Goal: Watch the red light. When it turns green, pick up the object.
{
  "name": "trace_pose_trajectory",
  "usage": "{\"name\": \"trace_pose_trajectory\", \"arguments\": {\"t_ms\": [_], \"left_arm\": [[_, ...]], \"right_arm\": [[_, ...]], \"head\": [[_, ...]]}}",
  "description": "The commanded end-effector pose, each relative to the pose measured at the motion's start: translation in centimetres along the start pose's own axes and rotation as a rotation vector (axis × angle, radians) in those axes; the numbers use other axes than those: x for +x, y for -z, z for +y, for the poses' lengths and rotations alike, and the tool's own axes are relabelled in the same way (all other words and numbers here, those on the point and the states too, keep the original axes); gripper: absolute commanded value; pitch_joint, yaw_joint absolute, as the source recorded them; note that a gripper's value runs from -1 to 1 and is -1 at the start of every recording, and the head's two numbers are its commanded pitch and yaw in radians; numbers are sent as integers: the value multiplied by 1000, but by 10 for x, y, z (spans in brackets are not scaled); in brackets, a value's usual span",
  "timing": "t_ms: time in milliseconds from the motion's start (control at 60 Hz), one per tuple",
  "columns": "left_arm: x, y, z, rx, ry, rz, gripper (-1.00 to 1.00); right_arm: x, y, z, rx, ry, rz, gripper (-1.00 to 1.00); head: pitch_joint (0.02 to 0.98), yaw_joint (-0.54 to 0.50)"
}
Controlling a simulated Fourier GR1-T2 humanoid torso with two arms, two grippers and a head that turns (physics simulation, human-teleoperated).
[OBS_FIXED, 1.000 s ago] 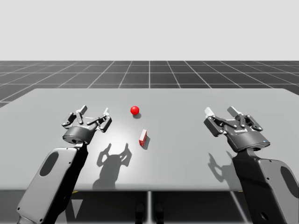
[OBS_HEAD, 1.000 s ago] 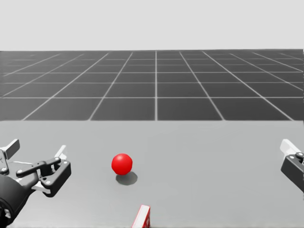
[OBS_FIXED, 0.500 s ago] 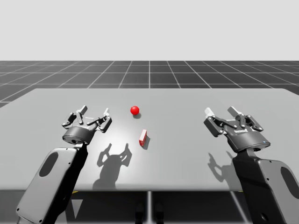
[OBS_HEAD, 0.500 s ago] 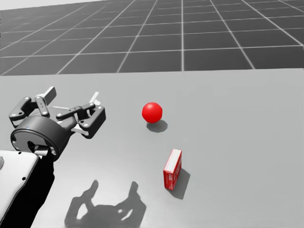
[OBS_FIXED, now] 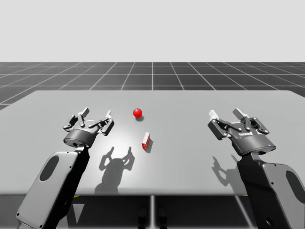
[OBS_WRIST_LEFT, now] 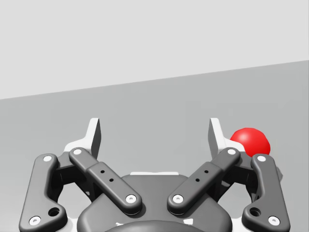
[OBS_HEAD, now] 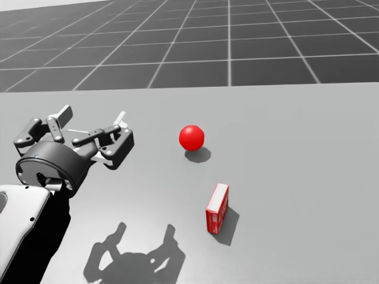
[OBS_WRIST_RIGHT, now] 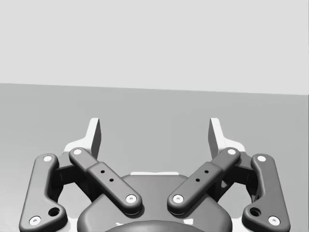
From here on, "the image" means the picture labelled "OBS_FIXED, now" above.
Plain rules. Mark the red and white carton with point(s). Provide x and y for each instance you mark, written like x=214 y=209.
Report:
x=145 y=140

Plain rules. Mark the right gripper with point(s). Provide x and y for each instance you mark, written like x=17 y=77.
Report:
x=251 y=140

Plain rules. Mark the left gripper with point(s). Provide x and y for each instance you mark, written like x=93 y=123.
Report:
x=79 y=137

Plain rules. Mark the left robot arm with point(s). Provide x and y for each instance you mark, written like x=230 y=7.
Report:
x=51 y=181

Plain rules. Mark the red ball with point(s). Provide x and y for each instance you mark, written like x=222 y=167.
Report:
x=137 y=112

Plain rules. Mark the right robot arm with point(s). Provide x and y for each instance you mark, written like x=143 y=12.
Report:
x=270 y=188

